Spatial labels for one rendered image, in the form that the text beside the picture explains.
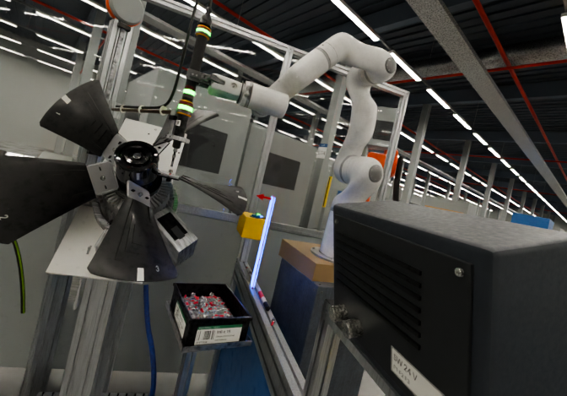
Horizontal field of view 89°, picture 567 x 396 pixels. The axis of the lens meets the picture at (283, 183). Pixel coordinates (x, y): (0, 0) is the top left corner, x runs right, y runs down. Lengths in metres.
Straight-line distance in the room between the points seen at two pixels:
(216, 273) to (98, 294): 0.77
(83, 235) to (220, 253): 0.84
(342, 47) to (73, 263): 1.12
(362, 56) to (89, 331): 1.33
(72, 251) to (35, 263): 0.81
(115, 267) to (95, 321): 0.45
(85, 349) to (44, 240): 0.76
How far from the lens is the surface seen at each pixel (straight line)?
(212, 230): 1.73
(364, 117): 1.17
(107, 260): 0.80
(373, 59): 1.16
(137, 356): 2.02
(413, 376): 0.36
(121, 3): 1.72
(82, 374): 1.33
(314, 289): 1.06
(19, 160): 0.98
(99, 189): 0.99
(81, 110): 1.14
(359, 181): 1.10
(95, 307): 1.21
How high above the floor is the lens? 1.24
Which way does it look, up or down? level
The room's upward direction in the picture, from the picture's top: 13 degrees clockwise
